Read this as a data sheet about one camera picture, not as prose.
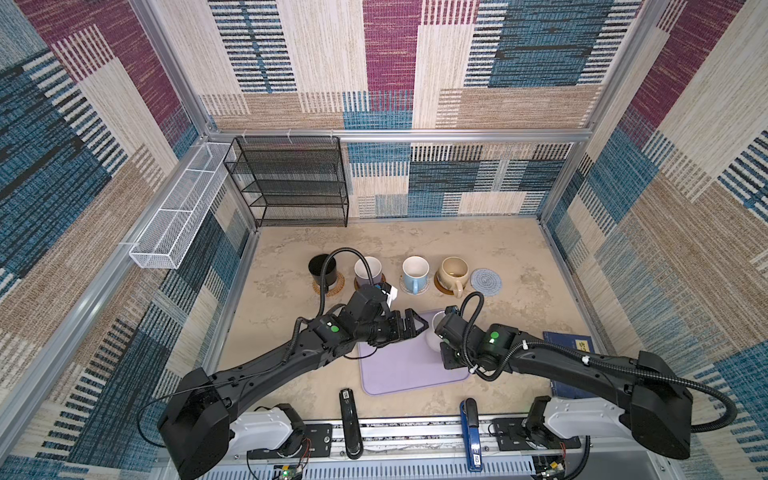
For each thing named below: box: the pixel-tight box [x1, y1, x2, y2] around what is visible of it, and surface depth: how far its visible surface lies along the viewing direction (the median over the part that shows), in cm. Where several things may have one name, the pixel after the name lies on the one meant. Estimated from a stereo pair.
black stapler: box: [339, 388, 363, 460], surface depth 74 cm
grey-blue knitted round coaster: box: [470, 268, 502, 297], surface depth 104 cm
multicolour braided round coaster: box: [399, 268, 430, 296], surface depth 94 cm
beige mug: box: [434, 256, 470, 299], surface depth 97 cm
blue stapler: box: [460, 398, 483, 473], surface depth 73 cm
